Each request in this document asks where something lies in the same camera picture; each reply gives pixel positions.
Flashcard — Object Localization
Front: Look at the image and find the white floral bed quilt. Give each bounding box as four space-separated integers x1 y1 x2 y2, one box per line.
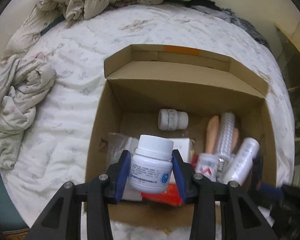
2 3 295 226

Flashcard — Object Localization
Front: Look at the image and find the white tall bottle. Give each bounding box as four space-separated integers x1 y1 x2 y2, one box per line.
222 138 260 186

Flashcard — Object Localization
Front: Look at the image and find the brown cardboard box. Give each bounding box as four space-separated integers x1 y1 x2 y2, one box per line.
83 44 278 228

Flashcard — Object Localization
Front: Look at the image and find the red white carton box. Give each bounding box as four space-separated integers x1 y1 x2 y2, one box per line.
122 138 196 206

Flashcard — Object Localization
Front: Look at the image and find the peach coloured tube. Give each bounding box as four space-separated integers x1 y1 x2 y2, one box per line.
205 115 239 154

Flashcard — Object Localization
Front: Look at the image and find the white bottle red label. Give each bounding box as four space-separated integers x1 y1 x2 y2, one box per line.
194 153 219 182

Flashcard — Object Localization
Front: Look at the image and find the white textured bottle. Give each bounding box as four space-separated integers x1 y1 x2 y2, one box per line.
215 112 235 174

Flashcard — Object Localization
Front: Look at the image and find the crumpled beige floral blanket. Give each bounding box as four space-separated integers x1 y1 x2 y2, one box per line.
0 0 191 170

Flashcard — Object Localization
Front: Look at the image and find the white round pill bottle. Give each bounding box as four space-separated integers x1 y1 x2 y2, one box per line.
158 109 189 131

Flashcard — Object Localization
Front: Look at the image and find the clear plastic bag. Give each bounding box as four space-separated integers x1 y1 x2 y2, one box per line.
107 133 139 166

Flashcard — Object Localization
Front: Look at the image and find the wooden shelf furniture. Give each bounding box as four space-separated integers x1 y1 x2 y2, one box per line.
275 21 300 68

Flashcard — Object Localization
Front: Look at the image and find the white medicine jar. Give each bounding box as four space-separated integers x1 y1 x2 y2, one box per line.
128 134 174 194

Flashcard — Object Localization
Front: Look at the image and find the dark grey clothing pile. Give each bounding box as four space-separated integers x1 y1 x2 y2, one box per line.
189 0 271 48

